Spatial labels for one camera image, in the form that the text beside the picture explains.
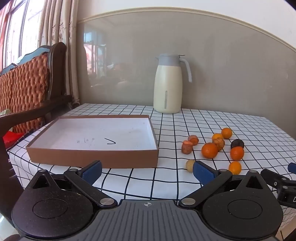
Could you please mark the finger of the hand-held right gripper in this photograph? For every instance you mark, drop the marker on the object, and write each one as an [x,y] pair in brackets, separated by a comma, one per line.
[292,166]
[275,178]

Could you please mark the red cloth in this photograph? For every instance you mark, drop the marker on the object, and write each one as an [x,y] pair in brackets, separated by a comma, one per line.
[10,136]

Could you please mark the carrot piece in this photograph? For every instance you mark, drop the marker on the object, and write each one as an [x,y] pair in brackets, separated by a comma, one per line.
[187,147]
[194,139]

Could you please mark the dark shrivelled fruit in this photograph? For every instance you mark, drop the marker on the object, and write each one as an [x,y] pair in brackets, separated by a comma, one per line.
[237,144]

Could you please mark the brown cardboard box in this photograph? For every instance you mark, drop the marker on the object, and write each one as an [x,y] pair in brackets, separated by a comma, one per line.
[92,139]

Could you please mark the large orange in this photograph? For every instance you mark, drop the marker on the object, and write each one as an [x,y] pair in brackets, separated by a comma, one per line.
[210,150]

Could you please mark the small yellow fruit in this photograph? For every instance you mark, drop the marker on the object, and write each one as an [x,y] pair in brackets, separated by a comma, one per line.
[189,165]

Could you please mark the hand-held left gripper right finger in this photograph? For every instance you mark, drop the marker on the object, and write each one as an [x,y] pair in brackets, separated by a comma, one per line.
[203,172]

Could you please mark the window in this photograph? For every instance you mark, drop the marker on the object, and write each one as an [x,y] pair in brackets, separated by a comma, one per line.
[16,30]

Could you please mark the cream thermos jug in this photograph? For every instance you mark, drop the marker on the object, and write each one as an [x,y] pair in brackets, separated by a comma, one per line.
[167,88]

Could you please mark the white checked tablecloth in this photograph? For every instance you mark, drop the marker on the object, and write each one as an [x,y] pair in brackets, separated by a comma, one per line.
[150,183]

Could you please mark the small orange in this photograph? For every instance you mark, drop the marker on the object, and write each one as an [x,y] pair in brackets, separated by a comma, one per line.
[216,136]
[226,133]
[237,153]
[235,167]

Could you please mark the wooden sofa with tufted cushion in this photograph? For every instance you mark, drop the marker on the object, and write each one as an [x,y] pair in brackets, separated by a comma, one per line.
[23,88]

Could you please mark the brown shrivelled orange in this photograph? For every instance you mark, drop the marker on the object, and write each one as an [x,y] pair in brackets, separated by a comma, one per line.
[219,144]

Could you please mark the beige embroidered curtain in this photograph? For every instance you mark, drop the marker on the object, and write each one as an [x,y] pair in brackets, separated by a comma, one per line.
[67,58]

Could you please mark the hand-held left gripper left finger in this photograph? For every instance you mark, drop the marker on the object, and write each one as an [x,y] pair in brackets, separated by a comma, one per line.
[92,170]

